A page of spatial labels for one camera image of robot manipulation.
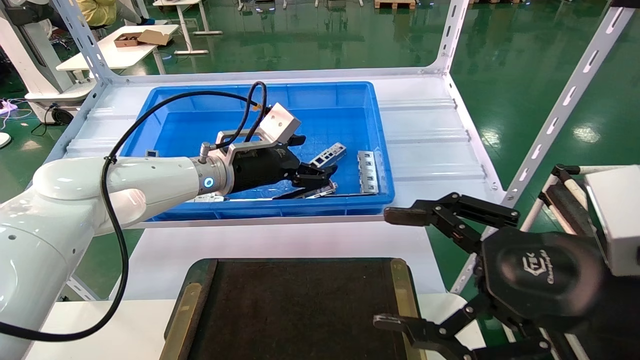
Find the person in yellow jacket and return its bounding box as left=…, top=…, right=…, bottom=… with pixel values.
left=77, top=0, right=118, bottom=28

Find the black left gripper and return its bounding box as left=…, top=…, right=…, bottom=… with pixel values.
left=231, top=134, right=338, bottom=194

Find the silver bracket with rectangular cutouts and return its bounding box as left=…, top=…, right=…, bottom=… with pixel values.
left=309, top=142, right=348, bottom=168

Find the silver flat slotted metal part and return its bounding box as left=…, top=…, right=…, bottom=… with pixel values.
left=357, top=151, right=381, bottom=196

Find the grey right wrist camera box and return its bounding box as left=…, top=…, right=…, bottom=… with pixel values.
left=585, top=166, right=640, bottom=277

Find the white work table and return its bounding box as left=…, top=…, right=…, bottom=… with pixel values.
left=56, top=24, right=180, bottom=77

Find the blue plastic bin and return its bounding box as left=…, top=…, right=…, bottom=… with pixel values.
left=120, top=81, right=396, bottom=222

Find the black tray container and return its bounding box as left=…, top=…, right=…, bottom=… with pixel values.
left=159, top=257, right=426, bottom=360

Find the white machine stand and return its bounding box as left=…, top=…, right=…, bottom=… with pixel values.
left=0, top=0, right=96, bottom=126

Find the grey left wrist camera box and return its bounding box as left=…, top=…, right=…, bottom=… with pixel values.
left=215, top=103, right=302, bottom=168

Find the white desk with legs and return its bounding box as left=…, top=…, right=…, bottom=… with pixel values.
left=152, top=0, right=223, bottom=55

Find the open cardboard box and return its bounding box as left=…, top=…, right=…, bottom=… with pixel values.
left=114, top=30, right=172, bottom=48

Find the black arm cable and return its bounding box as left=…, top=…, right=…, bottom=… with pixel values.
left=0, top=81, right=268, bottom=343

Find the white tube cart frame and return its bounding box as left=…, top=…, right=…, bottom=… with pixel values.
left=537, top=164, right=640, bottom=241

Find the dark long metal bracket part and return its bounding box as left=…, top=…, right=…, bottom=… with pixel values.
left=274, top=180, right=339, bottom=201

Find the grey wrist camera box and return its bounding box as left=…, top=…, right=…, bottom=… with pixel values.
left=585, top=166, right=640, bottom=277
left=215, top=103, right=302, bottom=168

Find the white metal shelf rack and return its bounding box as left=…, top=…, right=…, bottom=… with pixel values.
left=42, top=0, right=637, bottom=303

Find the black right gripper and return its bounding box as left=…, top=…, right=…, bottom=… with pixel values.
left=372, top=192, right=640, bottom=360

